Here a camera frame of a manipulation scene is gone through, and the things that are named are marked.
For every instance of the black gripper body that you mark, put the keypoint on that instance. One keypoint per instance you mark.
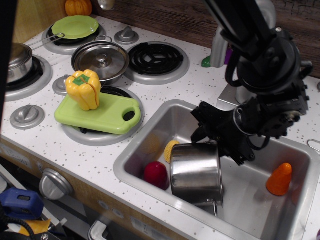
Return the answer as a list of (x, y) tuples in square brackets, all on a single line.
[(221, 128)]

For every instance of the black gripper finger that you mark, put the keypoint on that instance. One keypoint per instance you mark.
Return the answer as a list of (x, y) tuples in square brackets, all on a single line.
[(198, 135)]

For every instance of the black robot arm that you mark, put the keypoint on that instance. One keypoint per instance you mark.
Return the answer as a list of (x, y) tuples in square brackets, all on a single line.
[(267, 63)]

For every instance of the stainless steel sink basin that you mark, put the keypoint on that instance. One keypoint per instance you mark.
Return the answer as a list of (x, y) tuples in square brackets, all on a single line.
[(249, 211)]

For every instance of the steel pot with lid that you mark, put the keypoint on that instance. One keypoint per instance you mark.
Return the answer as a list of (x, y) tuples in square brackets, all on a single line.
[(105, 57)]

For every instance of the yellow toy corn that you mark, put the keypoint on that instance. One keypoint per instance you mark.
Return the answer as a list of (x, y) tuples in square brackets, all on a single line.
[(168, 150)]

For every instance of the red toy vegetable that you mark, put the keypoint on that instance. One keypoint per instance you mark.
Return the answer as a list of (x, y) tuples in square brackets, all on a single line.
[(156, 174)]

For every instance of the purple toy eggplant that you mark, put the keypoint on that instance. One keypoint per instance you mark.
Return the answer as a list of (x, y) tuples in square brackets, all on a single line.
[(206, 61)]

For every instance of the orange toy carrot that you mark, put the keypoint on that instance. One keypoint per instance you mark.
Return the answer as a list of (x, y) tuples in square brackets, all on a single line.
[(278, 183)]

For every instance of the silver toy faucet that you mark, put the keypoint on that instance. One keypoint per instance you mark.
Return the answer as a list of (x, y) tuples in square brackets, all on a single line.
[(233, 97)]

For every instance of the green cutting board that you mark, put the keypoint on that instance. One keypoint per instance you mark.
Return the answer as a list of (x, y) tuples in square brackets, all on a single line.
[(115, 114)]

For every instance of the black coil burner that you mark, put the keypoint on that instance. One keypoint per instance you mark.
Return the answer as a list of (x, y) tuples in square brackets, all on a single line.
[(154, 59)]

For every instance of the grey stove knob top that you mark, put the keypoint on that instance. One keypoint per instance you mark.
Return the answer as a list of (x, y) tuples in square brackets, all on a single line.
[(126, 36)]

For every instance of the grey stove knob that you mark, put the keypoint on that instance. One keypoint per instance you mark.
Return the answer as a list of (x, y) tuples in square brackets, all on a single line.
[(59, 86), (126, 36), (27, 117)]

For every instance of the yellow toy bell pepper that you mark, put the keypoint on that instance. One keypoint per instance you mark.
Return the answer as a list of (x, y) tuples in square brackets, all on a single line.
[(84, 88)]

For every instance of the grey stove knob middle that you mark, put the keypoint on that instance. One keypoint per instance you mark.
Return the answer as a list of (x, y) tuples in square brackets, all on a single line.
[(59, 86)]

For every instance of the silver front oven knob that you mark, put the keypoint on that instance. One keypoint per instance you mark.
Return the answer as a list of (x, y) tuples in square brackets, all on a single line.
[(53, 186)]

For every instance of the hanging silver spoon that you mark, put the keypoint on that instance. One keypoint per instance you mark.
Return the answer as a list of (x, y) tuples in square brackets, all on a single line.
[(106, 5)]

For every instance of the green toy plate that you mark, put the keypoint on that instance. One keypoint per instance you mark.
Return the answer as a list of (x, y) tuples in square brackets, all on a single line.
[(75, 27)]

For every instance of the grey stove knob left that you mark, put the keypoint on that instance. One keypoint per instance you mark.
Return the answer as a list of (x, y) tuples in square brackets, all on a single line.
[(27, 117)]

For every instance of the orange toy pumpkin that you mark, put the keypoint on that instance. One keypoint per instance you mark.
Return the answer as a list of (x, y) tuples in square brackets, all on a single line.
[(78, 7)]

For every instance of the yellow cloth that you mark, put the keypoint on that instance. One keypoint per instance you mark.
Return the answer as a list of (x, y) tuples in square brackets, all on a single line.
[(39, 226)]

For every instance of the steel pan with lid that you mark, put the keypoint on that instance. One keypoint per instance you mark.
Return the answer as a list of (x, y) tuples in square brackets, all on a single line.
[(21, 57)]

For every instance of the wire utensil handle right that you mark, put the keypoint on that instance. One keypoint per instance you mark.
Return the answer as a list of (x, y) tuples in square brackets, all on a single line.
[(314, 144)]

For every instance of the silver oven door handle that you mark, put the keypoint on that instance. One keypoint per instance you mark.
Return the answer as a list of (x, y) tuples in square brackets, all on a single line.
[(98, 231)]

